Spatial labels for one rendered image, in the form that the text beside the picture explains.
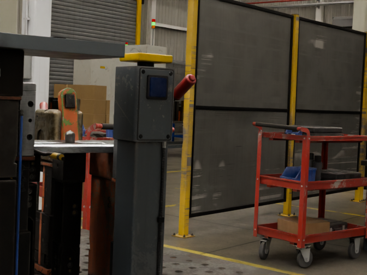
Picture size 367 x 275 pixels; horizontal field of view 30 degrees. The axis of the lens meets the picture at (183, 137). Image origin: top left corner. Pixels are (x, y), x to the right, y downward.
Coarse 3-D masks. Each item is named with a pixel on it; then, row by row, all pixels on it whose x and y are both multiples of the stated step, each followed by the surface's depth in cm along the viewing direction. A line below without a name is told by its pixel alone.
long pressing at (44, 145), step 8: (40, 144) 122; (48, 144) 123; (56, 144) 124; (64, 144) 125; (72, 144) 126; (80, 144) 127; (88, 144) 128; (96, 144) 129; (104, 144) 130; (112, 144) 130; (56, 152) 123; (64, 152) 124; (72, 152) 125; (80, 152) 126; (88, 152) 127; (96, 152) 128; (104, 152) 129; (112, 152) 130
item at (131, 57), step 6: (126, 54) 103; (132, 54) 102; (138, 54) 101; (144, 54) 101; (150, 54) 101; (156, 54) 102; (120, 60) 105; (126, 60) 103; (132, 60) 102; (138, 60) 101; (144, 60) 101; (150, 60) 101; (156, 60) 102; (162, 60) 103; (168, 60) 103; (144, 66) 103; (150, 66) 103
